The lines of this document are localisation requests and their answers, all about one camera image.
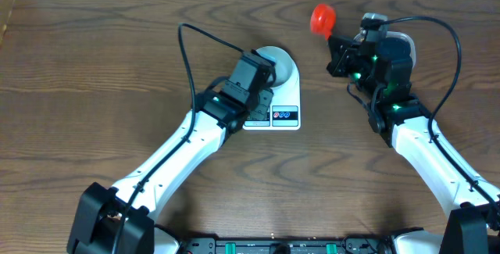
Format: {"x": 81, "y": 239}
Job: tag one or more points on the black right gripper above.
{"x": 341, "y": 58}

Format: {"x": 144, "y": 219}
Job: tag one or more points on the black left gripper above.
{"x": 263, "y": 99}

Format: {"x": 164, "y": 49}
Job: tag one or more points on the red measuring scoop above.
{"x": 322, "y": 20}

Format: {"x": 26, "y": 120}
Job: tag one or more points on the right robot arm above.
{"x": 380, "y": 67}

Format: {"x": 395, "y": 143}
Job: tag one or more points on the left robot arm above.
{"x": 122, "y": 219}

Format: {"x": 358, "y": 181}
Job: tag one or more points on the white digital kitchen scale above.
{"x": 285, "y": 108}

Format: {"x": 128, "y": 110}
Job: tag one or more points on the grey bowl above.
{"x": 283, "y": 67}

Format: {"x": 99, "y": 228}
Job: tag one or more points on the clear plastic container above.
{"x": 408, "y": 39}

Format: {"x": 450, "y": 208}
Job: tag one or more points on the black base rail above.
{"x": 349, "y": 244}

